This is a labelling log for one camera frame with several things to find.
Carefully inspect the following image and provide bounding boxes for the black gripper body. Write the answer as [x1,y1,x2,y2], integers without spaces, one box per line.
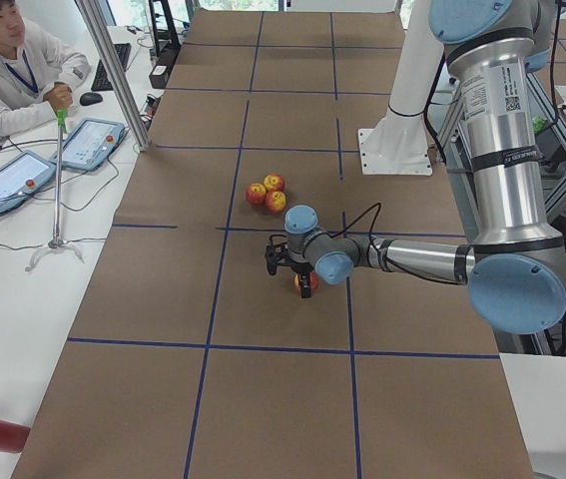
[265,236,311,273]

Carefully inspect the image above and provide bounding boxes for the red yellow apple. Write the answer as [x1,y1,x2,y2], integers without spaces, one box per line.
[293,271,319,293]
[265,191,286,214]
[245,183,268,206]
[263,174,285,192]

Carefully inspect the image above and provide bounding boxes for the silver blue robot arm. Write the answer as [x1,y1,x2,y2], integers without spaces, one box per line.
[265,1,566,334]

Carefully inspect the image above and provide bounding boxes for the red yellow apple top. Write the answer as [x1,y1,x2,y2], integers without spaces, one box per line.
[263,174,285,192]

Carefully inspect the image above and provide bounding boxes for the brown paper table cover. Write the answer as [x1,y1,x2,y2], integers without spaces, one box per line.
[14,11,532,478]

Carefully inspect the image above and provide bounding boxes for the far blue teach pendant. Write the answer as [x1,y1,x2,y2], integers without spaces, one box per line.
[62,118,125,171]

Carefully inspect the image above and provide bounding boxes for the blue teach pendant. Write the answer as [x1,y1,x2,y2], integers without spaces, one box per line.
[0,151,56,215]
[62,118,125,171]

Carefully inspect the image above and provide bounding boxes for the black computer mouse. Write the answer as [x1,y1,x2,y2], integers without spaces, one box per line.
[79,92,103,106]

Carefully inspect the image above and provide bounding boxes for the metal stand with green clip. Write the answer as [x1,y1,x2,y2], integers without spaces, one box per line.
[25,109,84,272]

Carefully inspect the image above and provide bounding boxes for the black keyboard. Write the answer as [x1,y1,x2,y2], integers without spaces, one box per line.
[90,42,133,93]

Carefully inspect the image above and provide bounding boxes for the near blue teach pendant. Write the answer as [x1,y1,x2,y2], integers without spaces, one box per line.
[0,151,56,215]

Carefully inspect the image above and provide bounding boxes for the person in white hoodie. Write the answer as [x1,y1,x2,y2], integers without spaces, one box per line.
[0,1,91,138]

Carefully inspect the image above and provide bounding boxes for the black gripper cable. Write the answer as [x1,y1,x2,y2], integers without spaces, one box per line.
[329,202,388,260]

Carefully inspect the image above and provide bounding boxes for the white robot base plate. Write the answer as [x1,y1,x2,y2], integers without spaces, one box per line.
[357,111,432,176]

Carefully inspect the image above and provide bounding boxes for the aluminium frame post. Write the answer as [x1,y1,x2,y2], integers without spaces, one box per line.
[77,0,150,152]

